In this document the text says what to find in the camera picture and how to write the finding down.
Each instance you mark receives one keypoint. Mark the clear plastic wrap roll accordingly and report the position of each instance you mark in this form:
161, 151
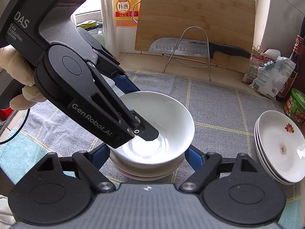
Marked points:
109, 26

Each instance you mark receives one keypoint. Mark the bamboo cutting board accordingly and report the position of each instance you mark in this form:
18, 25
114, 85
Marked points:
229, 22

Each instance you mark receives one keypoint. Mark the white fruit plate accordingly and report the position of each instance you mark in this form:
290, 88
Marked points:
263, 163
265, 158

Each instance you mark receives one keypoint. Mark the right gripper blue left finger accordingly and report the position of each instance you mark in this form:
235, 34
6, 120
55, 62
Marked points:
99, 155

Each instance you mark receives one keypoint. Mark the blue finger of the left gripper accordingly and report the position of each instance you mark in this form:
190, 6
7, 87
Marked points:
143, 128
125, 84

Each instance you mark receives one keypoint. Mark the orange cooking wine jug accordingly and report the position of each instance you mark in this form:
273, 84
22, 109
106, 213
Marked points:
125, 12

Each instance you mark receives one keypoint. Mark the red plastic basin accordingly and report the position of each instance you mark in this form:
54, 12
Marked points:
5, 113

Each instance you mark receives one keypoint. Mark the red white seasoning bag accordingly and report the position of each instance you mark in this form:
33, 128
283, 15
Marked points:
258, 59

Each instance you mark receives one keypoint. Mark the green lid sauce tub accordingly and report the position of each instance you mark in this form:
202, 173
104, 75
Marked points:
294, 106

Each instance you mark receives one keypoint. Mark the gloved left hand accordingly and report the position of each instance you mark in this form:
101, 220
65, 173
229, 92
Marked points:
13, 62

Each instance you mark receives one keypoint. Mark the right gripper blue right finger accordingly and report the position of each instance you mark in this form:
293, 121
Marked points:
195, 157

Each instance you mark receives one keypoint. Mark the white salt bag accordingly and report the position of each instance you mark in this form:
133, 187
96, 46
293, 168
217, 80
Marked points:
272, 77

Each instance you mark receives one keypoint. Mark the metal wire rack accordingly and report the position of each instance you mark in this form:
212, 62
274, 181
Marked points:
194, 47

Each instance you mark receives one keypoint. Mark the glass jar green lid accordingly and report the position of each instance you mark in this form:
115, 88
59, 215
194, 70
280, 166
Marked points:
95, 28

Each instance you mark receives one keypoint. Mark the stained white plate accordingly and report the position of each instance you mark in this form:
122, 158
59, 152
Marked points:
282, 144

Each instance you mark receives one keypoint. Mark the steel cleaver knife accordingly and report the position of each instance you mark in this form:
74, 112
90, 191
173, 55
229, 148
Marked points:
165, 45

